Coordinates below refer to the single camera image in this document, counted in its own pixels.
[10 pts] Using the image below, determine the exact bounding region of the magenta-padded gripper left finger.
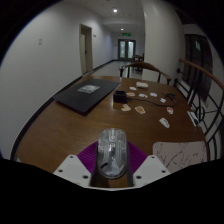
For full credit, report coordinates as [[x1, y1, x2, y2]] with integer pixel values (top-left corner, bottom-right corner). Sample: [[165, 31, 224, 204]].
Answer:
[[53, 141, 101, 188]]

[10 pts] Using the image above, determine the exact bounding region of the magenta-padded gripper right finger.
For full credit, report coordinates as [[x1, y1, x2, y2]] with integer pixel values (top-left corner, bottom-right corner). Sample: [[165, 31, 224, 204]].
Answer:
[[125, 141, 172, 188]]

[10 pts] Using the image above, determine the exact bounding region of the translucent white computer mouse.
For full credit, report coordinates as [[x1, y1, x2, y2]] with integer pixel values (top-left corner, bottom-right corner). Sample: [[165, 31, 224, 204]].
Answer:
[[97, 128, 129, 180]]

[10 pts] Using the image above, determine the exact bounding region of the white marble-print mouse pad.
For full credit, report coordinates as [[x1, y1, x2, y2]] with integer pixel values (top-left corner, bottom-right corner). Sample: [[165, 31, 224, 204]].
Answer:
[[152, 140, 208, 174]]

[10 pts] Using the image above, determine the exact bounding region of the white oblong sticker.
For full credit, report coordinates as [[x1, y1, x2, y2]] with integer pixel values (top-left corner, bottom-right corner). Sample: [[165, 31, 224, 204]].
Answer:
[[158, 117, 171, 129]]

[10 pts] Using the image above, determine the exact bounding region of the tan and orange sticker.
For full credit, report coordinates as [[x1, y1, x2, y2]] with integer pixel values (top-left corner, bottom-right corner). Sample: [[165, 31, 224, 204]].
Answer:
[[134, 105, 147, 115]]

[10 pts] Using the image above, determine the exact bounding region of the tan heart-shaped sticker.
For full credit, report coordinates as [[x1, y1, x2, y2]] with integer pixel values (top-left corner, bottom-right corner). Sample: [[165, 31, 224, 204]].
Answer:
[[120, 103, 133, 112]]

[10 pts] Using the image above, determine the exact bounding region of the black closed laptop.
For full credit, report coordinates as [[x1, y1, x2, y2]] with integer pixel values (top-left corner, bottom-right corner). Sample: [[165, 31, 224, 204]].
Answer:
[[52, 78, 122, 117]]

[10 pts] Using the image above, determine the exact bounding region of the small black box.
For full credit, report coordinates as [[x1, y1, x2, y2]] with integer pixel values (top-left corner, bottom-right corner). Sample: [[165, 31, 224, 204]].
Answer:
[[112, 89, 128, 104]]

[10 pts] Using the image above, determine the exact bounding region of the flat white box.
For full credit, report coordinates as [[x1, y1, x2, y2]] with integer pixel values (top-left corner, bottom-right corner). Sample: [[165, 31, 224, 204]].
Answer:
[[135, 81, 149, 89]]

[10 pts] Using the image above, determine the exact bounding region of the wooden armchair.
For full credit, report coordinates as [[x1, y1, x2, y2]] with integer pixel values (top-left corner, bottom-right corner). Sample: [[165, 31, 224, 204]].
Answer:
[[119, 61, 173, 85]]

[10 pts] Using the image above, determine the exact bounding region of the distant wooden chair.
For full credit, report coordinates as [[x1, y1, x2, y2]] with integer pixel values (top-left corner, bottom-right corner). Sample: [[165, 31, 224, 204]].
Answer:
[[132, 54, 145, 63]]

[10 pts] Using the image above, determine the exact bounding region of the dark framed window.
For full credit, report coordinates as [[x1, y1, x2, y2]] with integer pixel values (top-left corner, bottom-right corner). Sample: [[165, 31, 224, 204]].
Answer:
[[182, 33, 214, 102]]

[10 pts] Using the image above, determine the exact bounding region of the pale side door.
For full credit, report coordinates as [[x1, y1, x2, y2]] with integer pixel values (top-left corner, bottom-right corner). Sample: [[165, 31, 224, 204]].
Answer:
[[79, 23, 94, 76]]

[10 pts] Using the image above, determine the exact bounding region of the glazed double door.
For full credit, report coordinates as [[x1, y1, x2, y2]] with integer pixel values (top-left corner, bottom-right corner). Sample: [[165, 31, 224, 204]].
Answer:
[[117, 38, 137, 62]]

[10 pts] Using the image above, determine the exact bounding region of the thin black cable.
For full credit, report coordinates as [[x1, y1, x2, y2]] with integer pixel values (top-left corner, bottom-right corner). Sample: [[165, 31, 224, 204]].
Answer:
[[133, 92, 178, 108]]

